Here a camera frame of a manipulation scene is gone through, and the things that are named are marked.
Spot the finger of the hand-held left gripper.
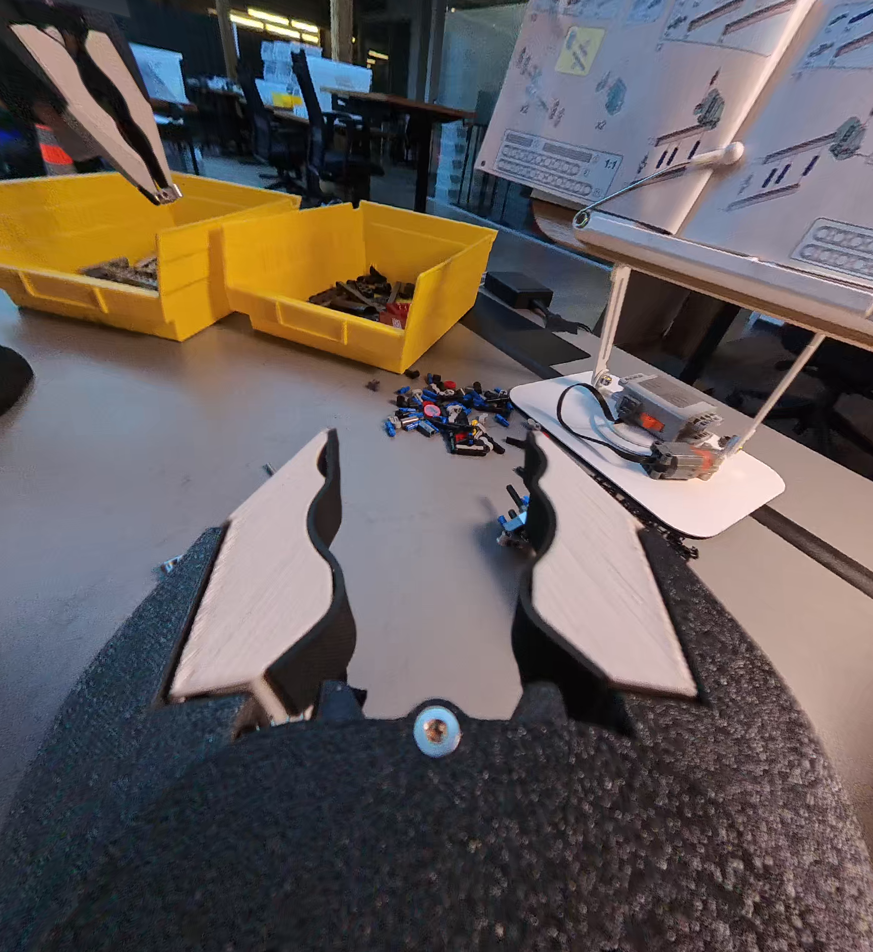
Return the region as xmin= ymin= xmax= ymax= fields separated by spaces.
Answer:
xmin=8 ymin=22 xmax=164 ymax=205
xmin=81 ymin=30 xmax=183 ymax=202

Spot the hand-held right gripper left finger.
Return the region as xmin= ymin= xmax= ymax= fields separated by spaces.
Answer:
xmin=169 ymin=429 xmax=357 ymax=726

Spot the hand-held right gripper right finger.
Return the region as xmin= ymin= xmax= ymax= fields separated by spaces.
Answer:
xmin=512 ymin=431 xmax=699 ymax=700

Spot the clear brick engine assembly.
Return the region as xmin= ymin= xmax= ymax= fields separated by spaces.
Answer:
xmin=496 ymin=483 xmax=534 ymax=550

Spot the yellow plastic bin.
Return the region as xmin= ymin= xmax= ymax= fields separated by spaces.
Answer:
xmin=0 ymin=173 xmax=302 ymax=343
xmin=221 ymin=199 xmax=499 ymax=374

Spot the pile of silver beam parts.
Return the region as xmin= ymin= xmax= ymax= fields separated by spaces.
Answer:
xmin=79 ymin=255 xmax=161 ymax=291

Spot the pile of mixed brick parts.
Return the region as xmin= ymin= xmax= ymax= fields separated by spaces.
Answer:
xmin=366 ymin=372 xmax=540 ymax=457

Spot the building instruction booklet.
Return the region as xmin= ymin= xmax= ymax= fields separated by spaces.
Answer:
xmin=475 ymin=0 xmax=873 ymax=298

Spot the grey desk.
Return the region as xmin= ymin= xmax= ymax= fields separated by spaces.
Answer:
xmin=0 ymin=260 xmax=873 ymax=916

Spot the orange traffic cone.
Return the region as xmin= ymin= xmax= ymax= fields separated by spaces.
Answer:
xmin=35 ymin=122 xmax=74 ymax=176

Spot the pile of black pins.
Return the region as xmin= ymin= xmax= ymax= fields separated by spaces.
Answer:
xmin=593 ymin=476 xmax=699 ymax=560

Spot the black office chair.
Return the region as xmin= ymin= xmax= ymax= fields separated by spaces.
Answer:
xmin=291 ymin=48 xmax=385 ymax=205
xmin=239 ymin=63 xmax=311 ymax=187

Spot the grey motor brick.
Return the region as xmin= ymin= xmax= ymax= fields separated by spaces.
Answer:
xmin=615 ymin=373 xmax=743 ymax=480

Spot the stack of white boxes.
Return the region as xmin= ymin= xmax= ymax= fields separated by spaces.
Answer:
xmin=258 ymin=41 xmax=374 ymax=113

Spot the background wooden table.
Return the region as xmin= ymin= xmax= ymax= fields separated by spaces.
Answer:
xmin=321 ymin=88 xmax=476 ymax=213

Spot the pile of black brick parts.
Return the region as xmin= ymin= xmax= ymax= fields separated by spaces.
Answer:
xmin=309 ymin=268 xmax=417 ymax=328

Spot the black power adapter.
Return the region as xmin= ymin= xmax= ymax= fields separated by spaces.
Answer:
xmin=485 ymin=271 xmax=594 ymax=336

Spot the wooden stand board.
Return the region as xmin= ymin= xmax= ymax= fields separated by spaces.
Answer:
xmin=532 ymin=197 xmax=616 ymax=263

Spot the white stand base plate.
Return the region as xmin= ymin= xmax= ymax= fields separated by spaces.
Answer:
xmin=509 ymin=372 xmax=786 ymax=538

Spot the black motor cable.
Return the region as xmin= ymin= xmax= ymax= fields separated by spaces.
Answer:
xmin=556 ymin=383 xmax=657 ymax=458

